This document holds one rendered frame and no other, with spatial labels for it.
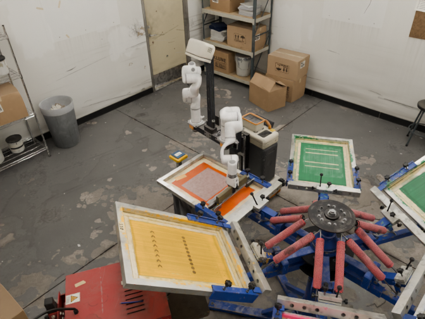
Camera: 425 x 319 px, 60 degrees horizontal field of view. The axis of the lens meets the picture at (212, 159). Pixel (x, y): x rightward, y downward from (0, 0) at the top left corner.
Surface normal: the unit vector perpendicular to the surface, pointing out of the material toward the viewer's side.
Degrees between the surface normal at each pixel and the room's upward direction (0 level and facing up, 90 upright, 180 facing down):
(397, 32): 90
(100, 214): 0
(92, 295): 0
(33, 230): 0
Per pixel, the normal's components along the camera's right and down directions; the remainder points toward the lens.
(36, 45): 0.73, 0.39
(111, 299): -0.03, -0.80
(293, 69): -0.61, 0.47
